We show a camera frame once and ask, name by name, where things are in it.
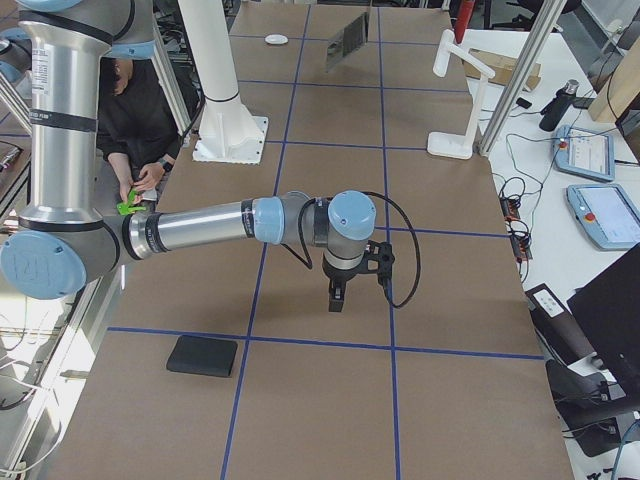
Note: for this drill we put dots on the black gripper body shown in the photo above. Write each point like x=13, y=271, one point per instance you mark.
x=338, y=275

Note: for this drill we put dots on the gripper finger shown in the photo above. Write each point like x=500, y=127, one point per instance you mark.
x=333, y=297
x=338, y=298

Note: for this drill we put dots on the black mouse pad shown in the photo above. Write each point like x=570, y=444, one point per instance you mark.
x=202, y=356

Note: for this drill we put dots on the grey laptop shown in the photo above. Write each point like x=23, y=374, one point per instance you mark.
x=348, y=40

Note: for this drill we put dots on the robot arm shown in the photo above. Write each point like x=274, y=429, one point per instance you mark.
x=64, y=241

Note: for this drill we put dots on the white computer mouse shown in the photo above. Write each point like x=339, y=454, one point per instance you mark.
x=276, y=39

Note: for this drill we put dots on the seated person in black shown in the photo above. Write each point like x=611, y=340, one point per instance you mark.
x=137, y=133

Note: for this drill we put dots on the cardboard box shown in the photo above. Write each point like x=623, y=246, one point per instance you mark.
x=504, y=66

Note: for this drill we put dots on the black monitor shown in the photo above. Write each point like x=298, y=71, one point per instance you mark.
x=607, y=311

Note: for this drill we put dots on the lower teach pendant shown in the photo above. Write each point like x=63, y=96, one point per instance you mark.
x=606, y=214

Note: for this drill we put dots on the teach pendant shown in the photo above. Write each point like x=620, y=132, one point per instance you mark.
x=606, y=214
x=584, y=153

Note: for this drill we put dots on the upper teach pendant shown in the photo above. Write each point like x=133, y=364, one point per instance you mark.
x=584, y=153

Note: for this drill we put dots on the black water bottle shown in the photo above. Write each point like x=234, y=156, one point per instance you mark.
x=555, y=110

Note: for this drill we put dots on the red cylinder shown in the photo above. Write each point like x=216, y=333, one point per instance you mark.
x=464, y=15

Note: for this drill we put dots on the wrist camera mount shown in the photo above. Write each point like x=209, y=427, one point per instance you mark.
x=379, y=260

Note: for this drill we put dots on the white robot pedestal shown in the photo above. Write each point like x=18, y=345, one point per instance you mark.
x=228, y=132

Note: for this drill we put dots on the green handled tool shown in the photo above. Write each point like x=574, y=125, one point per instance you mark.
x=131, y=205

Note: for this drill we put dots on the aluminium post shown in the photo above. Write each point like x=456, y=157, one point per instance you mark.
x=541, y=29

